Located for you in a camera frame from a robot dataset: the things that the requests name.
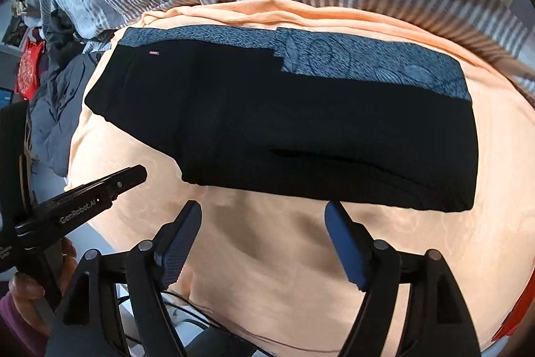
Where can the grey button shirt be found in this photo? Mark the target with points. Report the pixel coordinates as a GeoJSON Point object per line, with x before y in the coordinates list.
{"type": "Point", "coordinates": [54, 118]}

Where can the black pants with floral trim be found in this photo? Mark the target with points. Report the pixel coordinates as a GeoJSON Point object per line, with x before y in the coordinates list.
{"type": "Point", "coordinates": [292, 131]}

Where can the large red embroidered pillow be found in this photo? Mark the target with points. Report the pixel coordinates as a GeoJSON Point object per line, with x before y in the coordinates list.
{"type": "Point", "coordinates": [514, 319]}

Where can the person's left hand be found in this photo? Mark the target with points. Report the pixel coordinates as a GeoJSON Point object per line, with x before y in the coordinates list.
{"type": "Point", "coordinates": [25, 290]}

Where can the small red embroidered pillow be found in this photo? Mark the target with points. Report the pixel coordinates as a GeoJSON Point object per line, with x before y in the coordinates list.
{"type": "Point", "coordinates": [29, 68]}

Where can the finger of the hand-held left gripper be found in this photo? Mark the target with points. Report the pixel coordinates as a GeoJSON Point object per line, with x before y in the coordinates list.
{"type": "Point", "coordinates": [125, 178]}

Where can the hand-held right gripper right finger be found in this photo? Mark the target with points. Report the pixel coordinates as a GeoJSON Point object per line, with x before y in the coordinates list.
{"type": "Point", "coordinates": [349, 252]}

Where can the person's left forearm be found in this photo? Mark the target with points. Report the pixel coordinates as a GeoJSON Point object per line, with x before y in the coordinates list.
{"type": "Point", "coordinates": [16, 336]}

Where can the peach blanket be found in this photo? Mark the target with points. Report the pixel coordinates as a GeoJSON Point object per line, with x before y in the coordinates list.
{"type": "Point", "coordinates": [271, 277]}

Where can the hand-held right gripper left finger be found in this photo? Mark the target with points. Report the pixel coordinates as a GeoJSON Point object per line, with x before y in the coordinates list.
{"type": "Point", "coordinates": [179, 248]}

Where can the dark padded jacket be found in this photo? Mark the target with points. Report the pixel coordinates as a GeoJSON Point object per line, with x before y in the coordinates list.
{"type": "Point", "coordinates": [58, 35]}

